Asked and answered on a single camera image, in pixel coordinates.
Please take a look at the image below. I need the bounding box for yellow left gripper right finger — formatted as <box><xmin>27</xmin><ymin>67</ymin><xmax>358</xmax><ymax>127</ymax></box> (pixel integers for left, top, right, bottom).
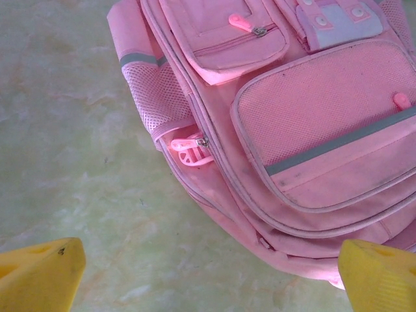
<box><xmin>337</xmin><ymin>239</ymin><xmax>416</xmax><ymax>312</ymax></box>

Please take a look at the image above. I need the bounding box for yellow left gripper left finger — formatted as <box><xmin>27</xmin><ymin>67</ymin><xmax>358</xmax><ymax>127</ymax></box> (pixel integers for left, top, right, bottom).
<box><xmin>0</xmin><ymin>237</ymin><xmax>87</xmax><ymax>312</ymax></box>

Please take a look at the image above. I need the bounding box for pink school backpack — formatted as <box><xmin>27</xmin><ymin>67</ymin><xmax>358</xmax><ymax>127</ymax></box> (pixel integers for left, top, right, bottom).
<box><xmin>107</xmin><ymin>0</ymin><xmax>416</xmax><ymax>291</ymax></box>

